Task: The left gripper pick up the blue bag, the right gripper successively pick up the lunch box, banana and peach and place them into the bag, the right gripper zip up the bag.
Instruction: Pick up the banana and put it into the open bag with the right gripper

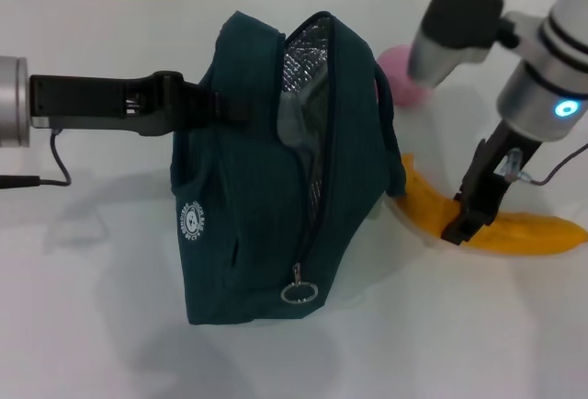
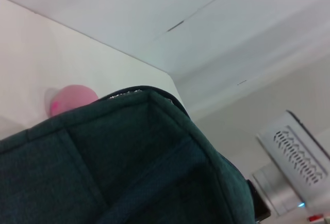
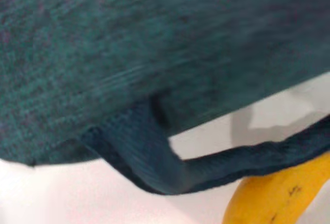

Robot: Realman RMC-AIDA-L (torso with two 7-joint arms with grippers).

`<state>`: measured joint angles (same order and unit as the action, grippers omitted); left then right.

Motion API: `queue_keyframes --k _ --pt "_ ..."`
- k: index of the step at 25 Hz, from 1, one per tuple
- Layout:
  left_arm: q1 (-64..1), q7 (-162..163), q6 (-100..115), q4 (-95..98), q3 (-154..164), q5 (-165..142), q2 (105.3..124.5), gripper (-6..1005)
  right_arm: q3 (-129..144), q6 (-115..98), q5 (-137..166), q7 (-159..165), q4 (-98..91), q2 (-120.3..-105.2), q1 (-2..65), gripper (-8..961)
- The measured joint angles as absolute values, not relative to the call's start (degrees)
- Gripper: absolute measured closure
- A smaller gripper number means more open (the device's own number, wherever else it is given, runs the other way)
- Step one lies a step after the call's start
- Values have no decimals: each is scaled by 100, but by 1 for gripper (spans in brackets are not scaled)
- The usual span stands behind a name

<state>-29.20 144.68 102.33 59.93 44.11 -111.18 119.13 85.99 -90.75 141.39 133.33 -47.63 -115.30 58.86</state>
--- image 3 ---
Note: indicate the yellow banana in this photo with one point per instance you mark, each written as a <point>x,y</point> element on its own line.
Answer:
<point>270,200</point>

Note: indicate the dark teal insulated lunch bag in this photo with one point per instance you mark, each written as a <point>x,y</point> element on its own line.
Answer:
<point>129,53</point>

